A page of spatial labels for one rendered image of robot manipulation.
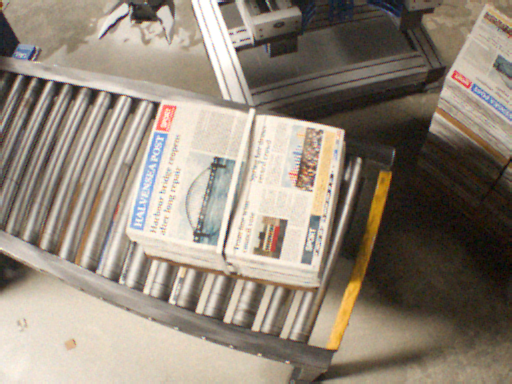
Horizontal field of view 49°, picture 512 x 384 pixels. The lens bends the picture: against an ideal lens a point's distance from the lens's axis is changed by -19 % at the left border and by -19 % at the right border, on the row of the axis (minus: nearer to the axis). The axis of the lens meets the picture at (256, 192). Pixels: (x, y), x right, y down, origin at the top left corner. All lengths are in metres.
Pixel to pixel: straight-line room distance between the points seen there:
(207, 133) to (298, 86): 0.98
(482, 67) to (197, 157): 0.84
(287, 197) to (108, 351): 1.24
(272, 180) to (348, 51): 1.18
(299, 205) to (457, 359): 1.24
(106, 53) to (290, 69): 0.84
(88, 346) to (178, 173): 1.19
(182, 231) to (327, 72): 1.18
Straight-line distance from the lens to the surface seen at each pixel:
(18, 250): 1.62
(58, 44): 2.88
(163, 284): 1.48
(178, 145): 1.31
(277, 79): 2.30
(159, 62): 2.64
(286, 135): 1.31
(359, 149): 1.55
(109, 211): 1.56
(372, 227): 1.47
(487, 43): 1.79
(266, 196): 1.26
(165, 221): 1.27
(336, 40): 2.40
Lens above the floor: 2.22
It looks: 70 degrees down
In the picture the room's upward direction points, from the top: 8 degrees counter-clockwise
